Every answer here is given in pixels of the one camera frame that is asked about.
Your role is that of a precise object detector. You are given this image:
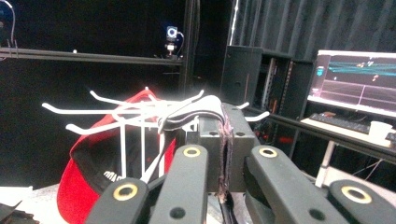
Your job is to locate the computer monitor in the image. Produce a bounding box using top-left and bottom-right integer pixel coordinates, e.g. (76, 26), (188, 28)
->
(306, 49), (396, 119)

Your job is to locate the white hanging cable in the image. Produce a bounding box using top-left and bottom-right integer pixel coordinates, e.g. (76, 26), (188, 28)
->
(0, 0), (17, 49)

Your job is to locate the black vertical post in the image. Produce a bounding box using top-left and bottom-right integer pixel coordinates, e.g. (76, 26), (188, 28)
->
(181, 0), (201, 96)

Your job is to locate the black horizontal rail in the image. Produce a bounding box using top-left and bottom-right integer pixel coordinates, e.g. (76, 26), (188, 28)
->
(0, 46), (185, 67)

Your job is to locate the white wire display rack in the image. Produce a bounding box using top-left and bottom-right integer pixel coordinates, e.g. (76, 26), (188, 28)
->
(41, 86), (271, 185)

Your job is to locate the black cabinet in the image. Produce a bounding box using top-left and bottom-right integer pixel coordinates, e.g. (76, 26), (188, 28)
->
(219, 45), (264, 107)

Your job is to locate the dark equipment rack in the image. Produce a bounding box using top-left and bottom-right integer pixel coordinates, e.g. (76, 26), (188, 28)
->
(261, 51), (315, 126)

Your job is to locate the dark curtain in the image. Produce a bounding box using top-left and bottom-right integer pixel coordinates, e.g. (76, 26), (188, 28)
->
(231, 0), (396, 62)

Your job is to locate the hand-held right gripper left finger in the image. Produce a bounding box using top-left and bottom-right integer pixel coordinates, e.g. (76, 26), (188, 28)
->
(186, 112), (226, 193)

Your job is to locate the white-framed desk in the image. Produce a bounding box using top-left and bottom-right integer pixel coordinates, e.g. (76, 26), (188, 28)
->
(299, 116), (396, 189)

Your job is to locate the black keyboard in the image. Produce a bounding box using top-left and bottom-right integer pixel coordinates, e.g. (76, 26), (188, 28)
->
(309, 112), (372, 135)

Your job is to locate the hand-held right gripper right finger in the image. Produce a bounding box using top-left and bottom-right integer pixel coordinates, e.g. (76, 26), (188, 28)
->
(223, 103), (260, 193)

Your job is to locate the red and black cap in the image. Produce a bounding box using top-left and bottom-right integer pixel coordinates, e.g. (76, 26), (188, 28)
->
(56, 88), (177, 224)

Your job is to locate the camera with ring light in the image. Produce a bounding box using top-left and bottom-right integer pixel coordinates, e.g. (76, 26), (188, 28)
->
(163, 25), (186, 61)

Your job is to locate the white cup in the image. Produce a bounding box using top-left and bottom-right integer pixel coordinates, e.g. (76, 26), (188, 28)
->
(368, 120), (394, 143)

